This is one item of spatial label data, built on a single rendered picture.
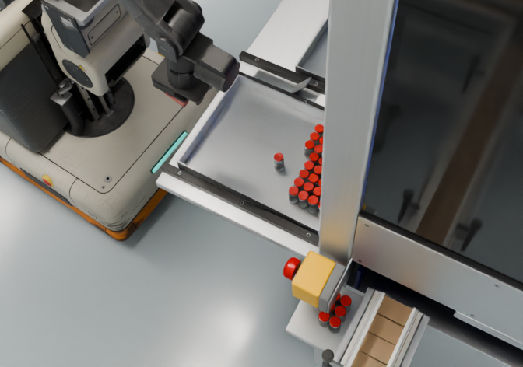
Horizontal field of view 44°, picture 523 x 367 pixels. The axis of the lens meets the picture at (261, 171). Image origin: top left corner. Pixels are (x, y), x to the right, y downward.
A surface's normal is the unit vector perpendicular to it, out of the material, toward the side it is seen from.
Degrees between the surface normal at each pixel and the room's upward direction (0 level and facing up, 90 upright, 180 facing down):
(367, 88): 90
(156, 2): 44
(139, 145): 0
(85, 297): 0
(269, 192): 0
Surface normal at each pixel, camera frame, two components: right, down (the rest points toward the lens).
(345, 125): -0.48, 0.78
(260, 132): -0.06, -0.48
